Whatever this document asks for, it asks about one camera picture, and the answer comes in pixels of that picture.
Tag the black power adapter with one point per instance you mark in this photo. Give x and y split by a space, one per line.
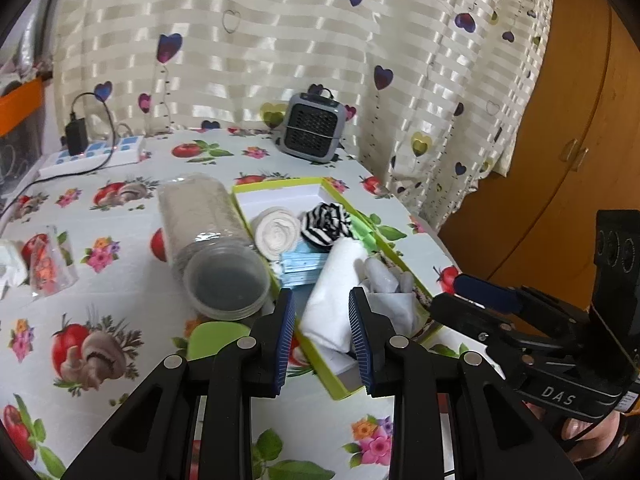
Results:
76 132

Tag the green cloth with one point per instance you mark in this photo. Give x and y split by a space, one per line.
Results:
366 236

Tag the grey mini heater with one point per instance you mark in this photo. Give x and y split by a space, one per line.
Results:
312 127

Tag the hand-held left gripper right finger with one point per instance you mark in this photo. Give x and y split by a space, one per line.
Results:
359 340

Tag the green cardboard box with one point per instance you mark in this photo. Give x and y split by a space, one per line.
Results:
280 200

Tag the heart print striped curtain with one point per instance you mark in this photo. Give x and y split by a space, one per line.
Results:
300 50

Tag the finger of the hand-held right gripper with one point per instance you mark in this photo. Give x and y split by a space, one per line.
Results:
465 317
487 292

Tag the vegetable print tablecloth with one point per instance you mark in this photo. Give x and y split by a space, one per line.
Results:
125 400

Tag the blue face mask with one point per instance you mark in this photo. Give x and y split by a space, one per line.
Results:
302 270

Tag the clear orange printed plastic bag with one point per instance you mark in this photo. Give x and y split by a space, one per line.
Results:
50 265

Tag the orange lidded storage bin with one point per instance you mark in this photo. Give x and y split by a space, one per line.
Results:
17 107

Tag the white cloth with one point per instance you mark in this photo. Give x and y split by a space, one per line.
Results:
335 300

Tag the clear plastic jar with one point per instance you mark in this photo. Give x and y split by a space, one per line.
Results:
205 230

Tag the grey glove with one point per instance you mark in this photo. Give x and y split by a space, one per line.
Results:
390 282

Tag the wooden wardrobe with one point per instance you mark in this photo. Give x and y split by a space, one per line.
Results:
575 125

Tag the white blue power strip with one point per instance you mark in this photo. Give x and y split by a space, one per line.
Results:
92 152

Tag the green jar lid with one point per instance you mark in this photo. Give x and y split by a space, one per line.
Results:
215 337

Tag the black white striped sock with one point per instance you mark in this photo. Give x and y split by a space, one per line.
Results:
325 222

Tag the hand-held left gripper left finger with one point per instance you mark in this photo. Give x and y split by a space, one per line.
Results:
282 340

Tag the person's right hand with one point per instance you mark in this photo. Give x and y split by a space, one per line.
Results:
590 435

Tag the beige sock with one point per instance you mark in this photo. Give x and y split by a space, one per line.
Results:
275 230

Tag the white rolled sock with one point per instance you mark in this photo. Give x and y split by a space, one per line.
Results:
10 262

